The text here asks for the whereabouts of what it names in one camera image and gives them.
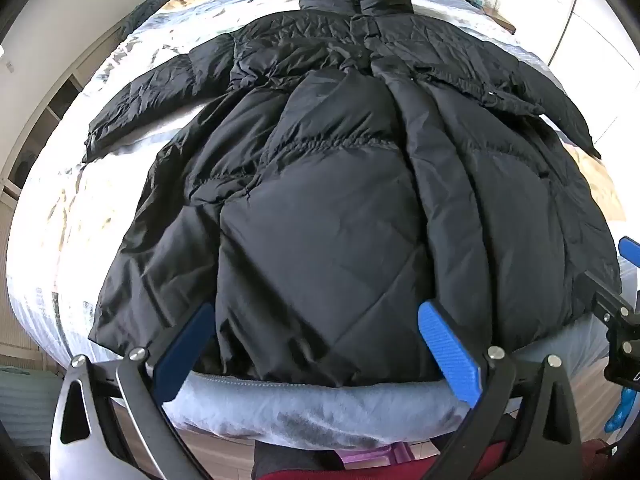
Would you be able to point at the wooden nightstand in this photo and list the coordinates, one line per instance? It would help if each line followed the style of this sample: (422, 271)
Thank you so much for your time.
(495, 10)

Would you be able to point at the person's red clothing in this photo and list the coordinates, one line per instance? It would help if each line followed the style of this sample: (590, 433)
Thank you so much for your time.
(310, 467)

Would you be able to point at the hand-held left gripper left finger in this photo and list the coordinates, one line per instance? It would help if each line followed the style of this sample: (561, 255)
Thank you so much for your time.
(182, 347)

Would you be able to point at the purple plastic object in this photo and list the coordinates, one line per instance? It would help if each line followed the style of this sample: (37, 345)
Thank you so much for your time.
(372, 455)

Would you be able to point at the pale green ribbed object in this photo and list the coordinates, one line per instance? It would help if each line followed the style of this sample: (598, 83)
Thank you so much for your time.
(25, 400)

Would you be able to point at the grey bed sheet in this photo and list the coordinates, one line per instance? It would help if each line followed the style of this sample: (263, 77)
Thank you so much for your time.
(310, 410)

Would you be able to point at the black puffer coat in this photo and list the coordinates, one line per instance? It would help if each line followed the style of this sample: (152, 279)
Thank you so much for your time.
(325, 185)

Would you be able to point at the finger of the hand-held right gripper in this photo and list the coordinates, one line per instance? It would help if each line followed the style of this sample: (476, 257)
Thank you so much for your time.
(630, 250)
(612, 300)

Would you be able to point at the bed with striped duvet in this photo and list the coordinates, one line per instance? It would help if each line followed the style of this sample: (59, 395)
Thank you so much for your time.
(75, 210)

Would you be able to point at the person's right hand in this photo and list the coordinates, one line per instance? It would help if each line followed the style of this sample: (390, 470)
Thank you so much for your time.
(616, 410)

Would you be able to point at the dark grey cloth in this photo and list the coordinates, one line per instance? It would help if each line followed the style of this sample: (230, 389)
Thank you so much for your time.
(142, 15)

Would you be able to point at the white wardrobe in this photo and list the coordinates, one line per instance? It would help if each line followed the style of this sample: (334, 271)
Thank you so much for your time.
(565, 15)

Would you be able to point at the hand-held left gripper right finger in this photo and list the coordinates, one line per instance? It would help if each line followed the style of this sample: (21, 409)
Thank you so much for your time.
(447, 355)

